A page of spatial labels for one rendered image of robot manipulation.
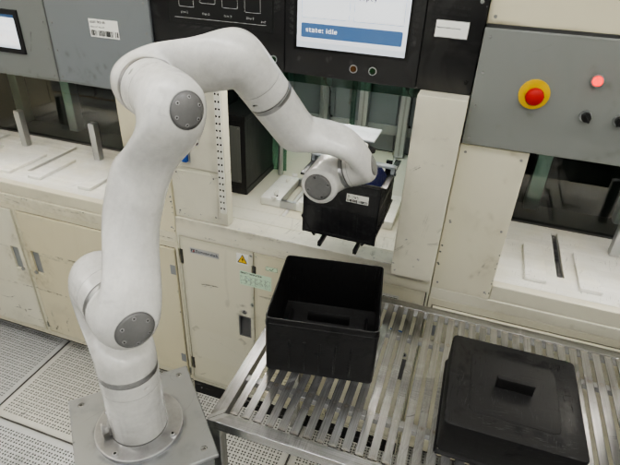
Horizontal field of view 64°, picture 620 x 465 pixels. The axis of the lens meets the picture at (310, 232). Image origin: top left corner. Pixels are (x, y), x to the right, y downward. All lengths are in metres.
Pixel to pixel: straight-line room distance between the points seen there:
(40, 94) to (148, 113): 1.84
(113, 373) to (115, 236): 0.29
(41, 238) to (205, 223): 0.79
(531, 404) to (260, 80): 0.89
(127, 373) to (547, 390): 0.91
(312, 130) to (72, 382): 1.79
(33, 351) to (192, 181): 1.35
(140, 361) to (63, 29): 1.08
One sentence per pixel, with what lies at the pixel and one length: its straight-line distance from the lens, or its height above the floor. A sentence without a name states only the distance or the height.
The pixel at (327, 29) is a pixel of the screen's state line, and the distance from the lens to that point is 1.34.
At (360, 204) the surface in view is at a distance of 1.33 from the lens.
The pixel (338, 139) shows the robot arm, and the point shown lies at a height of 1.37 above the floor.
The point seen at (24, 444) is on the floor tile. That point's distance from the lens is 2.35.
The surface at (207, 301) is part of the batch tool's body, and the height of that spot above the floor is 0.53.
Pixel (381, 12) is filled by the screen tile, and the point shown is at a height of 1.57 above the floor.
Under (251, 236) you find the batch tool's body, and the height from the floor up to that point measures 0.86.
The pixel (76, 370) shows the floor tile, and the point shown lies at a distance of 2.55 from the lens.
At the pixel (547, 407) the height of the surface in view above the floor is 0.86.
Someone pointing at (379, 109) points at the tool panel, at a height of 1.06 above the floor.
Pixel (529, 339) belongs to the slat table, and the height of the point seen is 0.76.
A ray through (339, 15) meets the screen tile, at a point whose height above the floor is 1.55.
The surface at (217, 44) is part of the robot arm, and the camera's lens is 0.89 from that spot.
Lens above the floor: 1.73
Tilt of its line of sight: 31 degrees down
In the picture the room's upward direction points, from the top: 3 degrees clockwise
